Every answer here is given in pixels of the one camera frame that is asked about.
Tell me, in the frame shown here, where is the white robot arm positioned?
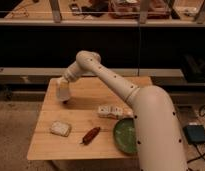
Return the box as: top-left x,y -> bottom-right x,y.
57,51 -> 188,171

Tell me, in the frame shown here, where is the wooden table board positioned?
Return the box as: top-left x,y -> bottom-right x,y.
26,76 -> 154,161

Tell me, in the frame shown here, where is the reddish brown sausage toy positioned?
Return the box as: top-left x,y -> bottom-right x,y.
82,127 -> 101,145

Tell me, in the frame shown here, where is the white patterned box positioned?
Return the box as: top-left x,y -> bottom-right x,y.
97,105 -> 133,120

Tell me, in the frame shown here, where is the dark device on shelf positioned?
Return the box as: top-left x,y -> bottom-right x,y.
69,3 -> 82,15

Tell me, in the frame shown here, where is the long shelf bench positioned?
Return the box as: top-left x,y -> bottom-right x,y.
0,0 -> 205,27

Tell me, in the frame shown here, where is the green round plate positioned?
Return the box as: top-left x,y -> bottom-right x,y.
113,118 -> 137,155

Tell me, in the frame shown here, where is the reddish tray on shelf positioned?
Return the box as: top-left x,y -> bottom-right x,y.
109,0 -> 170,19

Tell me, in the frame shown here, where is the black power adapter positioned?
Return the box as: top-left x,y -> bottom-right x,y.
183,125 -> 205,144

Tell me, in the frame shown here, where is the black cable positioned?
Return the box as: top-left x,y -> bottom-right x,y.
186,105 -> 205,165

